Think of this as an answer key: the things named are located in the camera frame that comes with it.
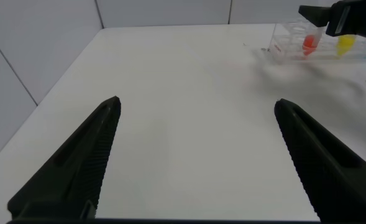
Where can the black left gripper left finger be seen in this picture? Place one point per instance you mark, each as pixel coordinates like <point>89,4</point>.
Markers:
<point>77,161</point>

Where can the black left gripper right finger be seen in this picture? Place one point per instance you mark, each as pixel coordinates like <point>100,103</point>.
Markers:
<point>332,165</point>

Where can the clear plastic test tube rack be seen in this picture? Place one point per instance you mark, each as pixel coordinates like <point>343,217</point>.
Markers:
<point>290,43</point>

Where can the test tube with yellow pigment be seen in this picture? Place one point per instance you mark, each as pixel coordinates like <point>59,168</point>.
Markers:
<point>345,43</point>

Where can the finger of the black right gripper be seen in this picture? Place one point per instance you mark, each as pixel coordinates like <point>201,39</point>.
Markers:
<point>317,15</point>

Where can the test tube with red pigment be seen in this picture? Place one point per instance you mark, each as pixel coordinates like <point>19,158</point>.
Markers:
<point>309,43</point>

